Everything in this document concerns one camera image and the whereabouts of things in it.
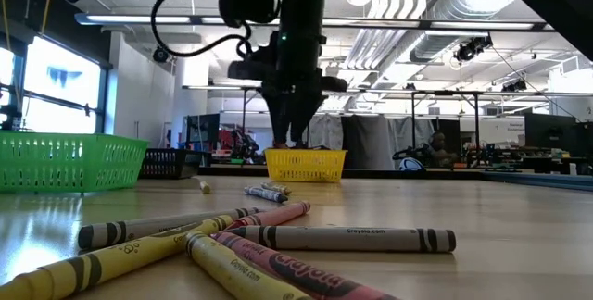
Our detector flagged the white sign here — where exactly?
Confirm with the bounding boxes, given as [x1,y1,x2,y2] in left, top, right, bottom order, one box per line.
[495,118,527,146]

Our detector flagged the grey curtain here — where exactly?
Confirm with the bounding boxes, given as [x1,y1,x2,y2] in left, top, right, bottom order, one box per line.
[305,113,439,171]

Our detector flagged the black and white ball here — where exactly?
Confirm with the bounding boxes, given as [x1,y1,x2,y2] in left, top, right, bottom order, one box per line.
[397,156,425,172]

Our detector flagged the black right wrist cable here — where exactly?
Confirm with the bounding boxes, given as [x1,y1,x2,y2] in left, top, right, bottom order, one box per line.
[150,0,255,59]

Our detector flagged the green plastic basket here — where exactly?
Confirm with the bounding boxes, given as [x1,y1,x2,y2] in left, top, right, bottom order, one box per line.
[0,131,150,194]

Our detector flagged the black ceiling camera cluster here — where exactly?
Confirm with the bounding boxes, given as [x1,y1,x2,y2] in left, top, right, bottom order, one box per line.
[500,79,528,94]
[452,34,494,63]

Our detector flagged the black dome camera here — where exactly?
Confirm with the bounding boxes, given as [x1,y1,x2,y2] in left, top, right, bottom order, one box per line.
[152,43,170,64]

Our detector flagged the red tool cabinet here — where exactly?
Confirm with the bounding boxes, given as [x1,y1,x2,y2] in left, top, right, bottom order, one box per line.
[216,122,257,149]

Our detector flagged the yellow plastic basket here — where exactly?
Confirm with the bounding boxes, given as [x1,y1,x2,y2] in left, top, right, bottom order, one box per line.
[263,148,348,184]

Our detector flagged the black monitor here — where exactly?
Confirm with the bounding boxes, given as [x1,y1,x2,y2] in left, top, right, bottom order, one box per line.
[185,113,221,152]
[524,113,579,154]

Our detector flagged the person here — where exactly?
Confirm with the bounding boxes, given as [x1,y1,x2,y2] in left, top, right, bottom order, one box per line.
[419,131,460,170]

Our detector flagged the black light bar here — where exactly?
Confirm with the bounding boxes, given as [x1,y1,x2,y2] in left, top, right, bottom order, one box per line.
[73,11,557,32]

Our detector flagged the large window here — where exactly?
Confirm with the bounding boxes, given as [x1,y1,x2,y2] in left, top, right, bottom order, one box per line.
[0,35,110,135]

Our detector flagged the white LED light strip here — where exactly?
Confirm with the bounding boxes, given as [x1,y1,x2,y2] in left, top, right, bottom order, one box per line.
[76,14,191,24]
[323,19,422,28]
[430,21,535,31]
[201,16,279,26]

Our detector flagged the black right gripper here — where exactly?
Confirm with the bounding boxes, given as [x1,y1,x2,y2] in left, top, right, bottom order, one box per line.
[226,53,349,149]

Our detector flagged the black plastic basket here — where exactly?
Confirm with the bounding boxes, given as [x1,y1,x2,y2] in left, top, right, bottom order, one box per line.
[138,147,213,181]

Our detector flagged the white ceiling pipes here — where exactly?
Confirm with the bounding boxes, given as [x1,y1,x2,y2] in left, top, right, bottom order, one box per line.
[323,0,427,111]

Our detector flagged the silver air duct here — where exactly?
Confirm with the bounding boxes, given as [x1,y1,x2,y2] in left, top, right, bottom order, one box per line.
[407,0,541,65]

